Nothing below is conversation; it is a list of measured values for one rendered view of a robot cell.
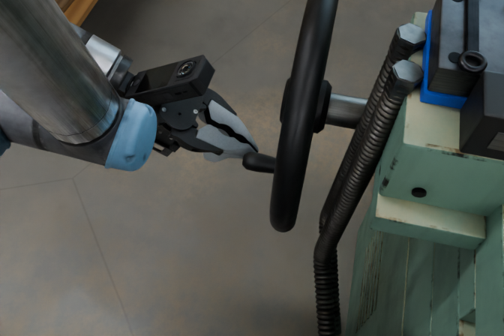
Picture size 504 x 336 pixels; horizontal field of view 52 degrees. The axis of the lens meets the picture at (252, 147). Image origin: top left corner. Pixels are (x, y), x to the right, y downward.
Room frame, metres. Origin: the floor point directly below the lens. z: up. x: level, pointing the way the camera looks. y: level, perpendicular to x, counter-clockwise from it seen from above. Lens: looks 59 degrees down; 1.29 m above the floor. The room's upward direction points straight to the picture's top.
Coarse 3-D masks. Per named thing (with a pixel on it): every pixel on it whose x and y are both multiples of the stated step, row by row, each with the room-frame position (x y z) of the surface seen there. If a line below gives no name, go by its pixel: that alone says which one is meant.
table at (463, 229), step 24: (384, 216) 0.18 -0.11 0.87; (408, 216) 0.18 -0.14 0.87; (432, 216) 0.18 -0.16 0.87; (456, 216) 0.18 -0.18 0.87; (480, 216) 0.18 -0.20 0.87; (432, 240) 0.17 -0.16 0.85; (456, 240) 0.16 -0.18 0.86; (480, 240) 0.16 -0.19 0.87; (480, 264) 0.14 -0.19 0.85; (480, 288) 0.12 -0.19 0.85; (480, 312) 0.10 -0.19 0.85
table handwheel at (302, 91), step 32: (320, 0) 0.35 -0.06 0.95; (320, 32) 0.32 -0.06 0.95; (320, 64) 0.29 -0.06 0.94; (288, 96) 0.27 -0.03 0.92; (320, 96) 0.33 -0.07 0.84; (352, 96) 0.34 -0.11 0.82; (288, 128) 0.24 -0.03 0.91; (320, 128) 0.31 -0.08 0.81; (352, 128) 0.31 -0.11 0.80; (288, 160) 0.22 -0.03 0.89; (288, 192) 0.21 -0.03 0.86; (288, 224) 0.20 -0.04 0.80
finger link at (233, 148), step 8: (200, 128) 0.36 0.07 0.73; (208, 128) 0.36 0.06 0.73; (216, 128) 0.37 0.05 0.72; (200, 136) 0.35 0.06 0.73; (208, 136) 0.35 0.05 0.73; (216, 136) 0.35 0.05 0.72; (224, 136) 0.36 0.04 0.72; (216, 144) 0.34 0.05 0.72; (224, 144) 0.35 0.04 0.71; (232, 144) 0.35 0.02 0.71; (240, 144) 0.35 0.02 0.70; (248, 144) 0.36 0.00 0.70; (208, 152) 0.35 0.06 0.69; (224, 152) 0.34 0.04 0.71; (232, 152) 0.34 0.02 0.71; (240, 152) 0.34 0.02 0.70; (216, 160) 0.35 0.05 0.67
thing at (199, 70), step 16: (176, 64) 0.40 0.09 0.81; (192, 64) 0.38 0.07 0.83; (208, 64) 0.39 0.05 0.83; (144, 80) 0.39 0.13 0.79; (160, 80) 0.38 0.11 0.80; (176, 80) 0.37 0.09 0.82; (192, 80) 0.36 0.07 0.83; (208, 80) 0.37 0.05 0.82; (128, 96) 0.38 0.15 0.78; (144, 96) 0.37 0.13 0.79; (160, 96) 0.36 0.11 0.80; (176, 96) 0.36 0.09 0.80; (192, 96) 0.35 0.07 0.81
